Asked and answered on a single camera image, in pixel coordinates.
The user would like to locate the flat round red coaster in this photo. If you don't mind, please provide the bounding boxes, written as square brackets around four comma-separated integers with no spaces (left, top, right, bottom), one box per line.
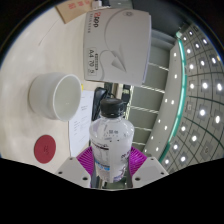
[33,134,57,165]

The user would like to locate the white copy paper box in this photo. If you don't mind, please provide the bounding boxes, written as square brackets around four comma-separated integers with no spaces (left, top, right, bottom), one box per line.
[83,8,153,87]

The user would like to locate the white ceramic mug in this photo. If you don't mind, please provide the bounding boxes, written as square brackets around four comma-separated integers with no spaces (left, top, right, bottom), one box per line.
[27,72,83,122]

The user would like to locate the flat brown cardboard piece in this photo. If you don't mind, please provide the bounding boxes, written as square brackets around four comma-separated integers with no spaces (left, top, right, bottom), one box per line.
[54,0,96,25]

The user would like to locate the ceiling lights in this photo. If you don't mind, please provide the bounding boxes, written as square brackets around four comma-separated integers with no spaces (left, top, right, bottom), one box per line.
[146,28,224,168]

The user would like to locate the printed white paper sheet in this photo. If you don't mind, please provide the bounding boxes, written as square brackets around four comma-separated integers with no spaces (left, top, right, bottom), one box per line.
[68,89,95,158]

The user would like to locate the clear plastic water bottle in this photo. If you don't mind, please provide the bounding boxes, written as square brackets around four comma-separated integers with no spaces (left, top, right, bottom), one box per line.
[88,97,136,184]

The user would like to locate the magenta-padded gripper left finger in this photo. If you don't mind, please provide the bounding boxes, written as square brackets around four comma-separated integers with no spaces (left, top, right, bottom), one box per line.
[54,146,98,188]

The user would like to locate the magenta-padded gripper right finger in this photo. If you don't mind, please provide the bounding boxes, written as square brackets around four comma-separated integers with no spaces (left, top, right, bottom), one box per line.
[125,146,170,189]

